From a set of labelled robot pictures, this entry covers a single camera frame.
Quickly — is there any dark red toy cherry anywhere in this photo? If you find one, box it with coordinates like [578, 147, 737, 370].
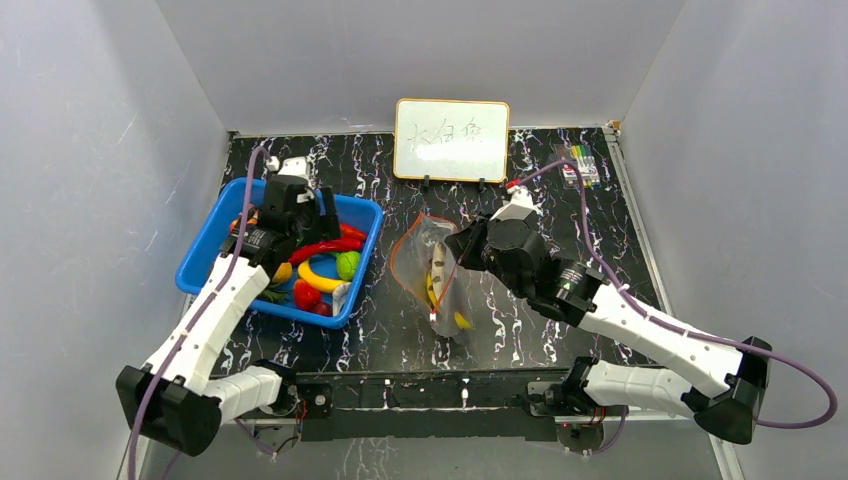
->
[311, 302, 334, 317]

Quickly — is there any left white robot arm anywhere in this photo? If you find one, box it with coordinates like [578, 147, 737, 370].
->
[116, 175, 341, 456]

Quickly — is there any blue plastic bin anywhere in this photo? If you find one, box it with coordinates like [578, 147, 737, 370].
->
[175, 177, 383, 329]

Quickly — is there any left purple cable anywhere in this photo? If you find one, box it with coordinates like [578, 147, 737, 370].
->
[127, 145, 273, 480]

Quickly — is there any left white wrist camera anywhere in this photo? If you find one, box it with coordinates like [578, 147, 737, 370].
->
[266, 156, 311, 186]

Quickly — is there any red toy pepper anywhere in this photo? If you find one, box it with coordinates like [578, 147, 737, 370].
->
[292, 279, 322, 311]

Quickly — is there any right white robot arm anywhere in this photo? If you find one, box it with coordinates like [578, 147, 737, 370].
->
[445, 219, 771, 445]

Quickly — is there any grey toy fish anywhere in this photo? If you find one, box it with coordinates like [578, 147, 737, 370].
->
[427, 243, 446, 310]

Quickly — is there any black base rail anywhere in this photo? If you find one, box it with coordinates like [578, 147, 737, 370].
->
[132, 370, 684, 444]

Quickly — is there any marker pen pack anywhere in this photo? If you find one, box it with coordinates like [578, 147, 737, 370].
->
[554, 144, 600, 189]

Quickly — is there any white toy radish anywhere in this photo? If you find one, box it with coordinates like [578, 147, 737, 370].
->
[331, 282, 351, 316]

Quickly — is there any green toy cabbage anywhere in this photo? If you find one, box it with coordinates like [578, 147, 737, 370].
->
[336, 251, 360, 282]

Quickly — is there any orange toy carrot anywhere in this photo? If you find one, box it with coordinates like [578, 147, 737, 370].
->
[340, 223, 367, 242]

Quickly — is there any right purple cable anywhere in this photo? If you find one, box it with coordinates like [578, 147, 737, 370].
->
[506, 157, 839, 431]

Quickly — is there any small whiteboard yellow frame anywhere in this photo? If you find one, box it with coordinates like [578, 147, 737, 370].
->
[393, 98, 510, 183]

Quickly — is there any purple cable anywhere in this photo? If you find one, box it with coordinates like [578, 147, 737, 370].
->
[127, 145, 273, 480]
[506, 157, 839, 431]

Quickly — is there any clear orange zip bag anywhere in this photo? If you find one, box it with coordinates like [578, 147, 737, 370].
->
[389, 213, 473, 340]

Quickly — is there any red toy chili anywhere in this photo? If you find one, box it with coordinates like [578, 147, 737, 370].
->
[288, 237, 364, 267]

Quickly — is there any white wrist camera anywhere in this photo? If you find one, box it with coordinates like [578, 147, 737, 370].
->
[491, 184, 541, 221]
[266, 156, 311, 186]

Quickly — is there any yellow toy lemon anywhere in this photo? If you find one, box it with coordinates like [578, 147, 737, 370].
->
[271, 262, 293, 285]

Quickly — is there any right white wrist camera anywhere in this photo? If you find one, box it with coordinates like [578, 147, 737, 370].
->
[491, 184, 541, 221]

